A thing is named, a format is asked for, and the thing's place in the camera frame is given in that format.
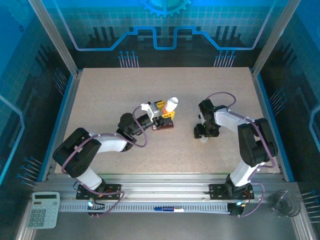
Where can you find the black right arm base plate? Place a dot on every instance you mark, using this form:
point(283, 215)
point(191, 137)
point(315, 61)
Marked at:
point(216, 191)

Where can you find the aluminium frame post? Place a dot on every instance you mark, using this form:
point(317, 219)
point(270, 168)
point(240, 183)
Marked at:
point(57, 37)
point(274, 37)

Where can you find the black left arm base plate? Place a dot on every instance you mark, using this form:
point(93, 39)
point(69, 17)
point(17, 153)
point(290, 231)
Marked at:
point(113, 190)

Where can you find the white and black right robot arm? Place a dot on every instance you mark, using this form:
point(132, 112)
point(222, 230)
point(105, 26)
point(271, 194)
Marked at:
point(257, 142)

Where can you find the clear glass beaker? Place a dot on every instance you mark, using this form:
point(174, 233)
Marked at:
point(282, 202)

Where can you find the blue table edge strip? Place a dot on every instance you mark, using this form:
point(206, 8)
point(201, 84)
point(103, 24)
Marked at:
point(262, 87)
point(58, 127)

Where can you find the blue and white marker pen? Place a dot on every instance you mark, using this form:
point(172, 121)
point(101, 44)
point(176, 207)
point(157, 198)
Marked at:
point(168, 209)

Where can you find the white orange pill bottle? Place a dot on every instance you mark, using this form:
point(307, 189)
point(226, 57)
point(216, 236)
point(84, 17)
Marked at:
point(171, 105)

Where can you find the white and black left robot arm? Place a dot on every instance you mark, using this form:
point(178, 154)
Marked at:
point(75, 150)

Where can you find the aluminium mounting rail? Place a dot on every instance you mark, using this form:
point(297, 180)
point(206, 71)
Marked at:
point(162, 185)

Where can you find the white desk calculator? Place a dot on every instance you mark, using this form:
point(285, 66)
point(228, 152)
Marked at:
point(43, 211)

